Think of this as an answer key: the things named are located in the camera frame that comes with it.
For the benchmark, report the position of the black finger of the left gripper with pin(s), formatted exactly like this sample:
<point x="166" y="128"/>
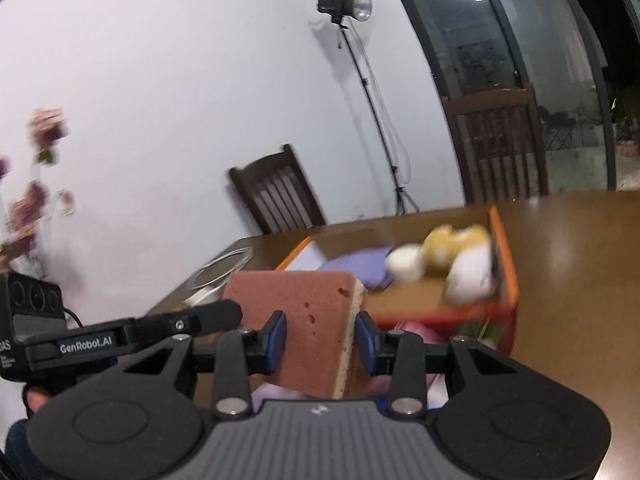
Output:
<point x="130" y="335"/>

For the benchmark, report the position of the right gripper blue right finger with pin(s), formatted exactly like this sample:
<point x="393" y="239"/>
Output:
<point x="376" y="348"/>

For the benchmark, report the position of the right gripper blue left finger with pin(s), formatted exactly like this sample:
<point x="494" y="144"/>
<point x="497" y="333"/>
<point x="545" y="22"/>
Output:
<point x="273" y="341"/>

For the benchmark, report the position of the brown layered sponge block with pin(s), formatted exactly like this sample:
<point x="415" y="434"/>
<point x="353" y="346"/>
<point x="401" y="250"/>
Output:
<point x="320" y="309"/>

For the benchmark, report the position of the white and yellow plush toy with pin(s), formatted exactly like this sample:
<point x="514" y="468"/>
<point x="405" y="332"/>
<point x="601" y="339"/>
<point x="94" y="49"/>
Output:
<point x="465" y="256"/>

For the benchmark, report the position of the purple plush flower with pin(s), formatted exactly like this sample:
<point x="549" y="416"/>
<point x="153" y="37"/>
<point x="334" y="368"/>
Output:
<point x="487" y="331"/>
<point x="427" y="335"/>

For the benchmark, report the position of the blue tissue pack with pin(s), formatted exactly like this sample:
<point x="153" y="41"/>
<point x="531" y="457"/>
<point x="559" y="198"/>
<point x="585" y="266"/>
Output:
<point x="382" y="402"/>

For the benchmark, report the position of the person's left hand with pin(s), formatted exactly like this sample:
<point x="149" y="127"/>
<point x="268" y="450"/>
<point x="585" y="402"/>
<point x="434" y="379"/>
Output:
<point x="35" y="398"/>

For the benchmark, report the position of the red orange cardboard box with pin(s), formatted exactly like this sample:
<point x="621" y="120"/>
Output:
<point x="422" y="301"/>

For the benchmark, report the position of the purple folded cloth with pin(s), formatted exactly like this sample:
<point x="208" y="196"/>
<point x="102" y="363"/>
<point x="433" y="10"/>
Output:
<point x="366" y="265"/>

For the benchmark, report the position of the dried pink rose bouquet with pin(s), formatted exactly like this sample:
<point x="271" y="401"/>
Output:
<point x="26" y="223"/>

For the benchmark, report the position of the dark wooden chair left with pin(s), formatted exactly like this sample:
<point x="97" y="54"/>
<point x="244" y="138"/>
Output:
<point x="275" y="191"/>

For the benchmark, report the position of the dark wooden chair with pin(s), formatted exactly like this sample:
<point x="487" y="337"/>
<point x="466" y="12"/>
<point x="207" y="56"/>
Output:
<point x="275" y="191"/>
<point x="498" y="142"/>

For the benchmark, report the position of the dark wooden chair right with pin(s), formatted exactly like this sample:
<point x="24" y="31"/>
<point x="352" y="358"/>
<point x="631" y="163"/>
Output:
<point x="498" y="142"/>

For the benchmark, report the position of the studio light on stand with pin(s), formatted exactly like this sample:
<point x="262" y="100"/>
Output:
<point x="343" y="14"/>

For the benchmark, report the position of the glass sliding door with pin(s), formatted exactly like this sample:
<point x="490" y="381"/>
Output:
<point x="478" y="45"/>

